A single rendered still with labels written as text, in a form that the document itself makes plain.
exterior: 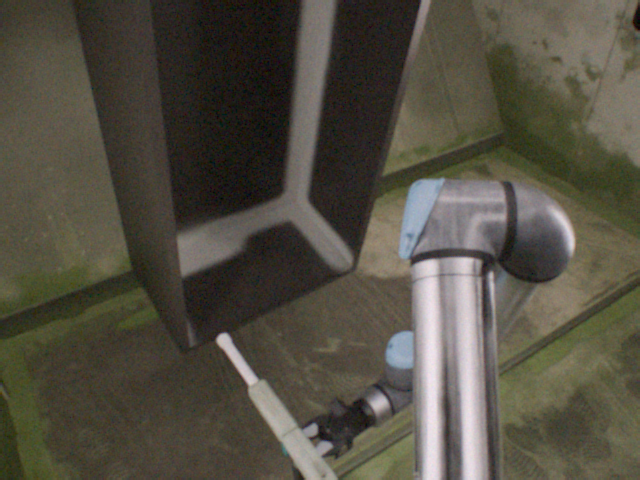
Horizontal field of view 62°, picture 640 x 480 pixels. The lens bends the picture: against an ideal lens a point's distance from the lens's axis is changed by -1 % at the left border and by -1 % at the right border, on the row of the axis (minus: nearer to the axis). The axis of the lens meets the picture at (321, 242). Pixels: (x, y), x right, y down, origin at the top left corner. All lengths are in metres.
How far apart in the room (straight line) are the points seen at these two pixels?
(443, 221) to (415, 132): 2.16
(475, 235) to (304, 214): 1.18
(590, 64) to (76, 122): 2.27
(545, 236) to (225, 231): 1.21
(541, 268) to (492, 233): 0.11
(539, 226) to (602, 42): 2.14
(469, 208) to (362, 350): 1.36
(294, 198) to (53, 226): 0.94
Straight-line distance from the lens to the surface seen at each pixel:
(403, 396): 1.35
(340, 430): 1.30
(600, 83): 2.90
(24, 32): 2.38
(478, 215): 0.75
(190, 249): 1.75
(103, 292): 2.32
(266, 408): 1.29
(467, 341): 0.71
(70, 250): 2.28
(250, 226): 1.81
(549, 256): 0.82
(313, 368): 2.00
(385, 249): 2.47
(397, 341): 1.27
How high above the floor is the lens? 1.63
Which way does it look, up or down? 39 degrees down
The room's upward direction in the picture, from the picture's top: straight up
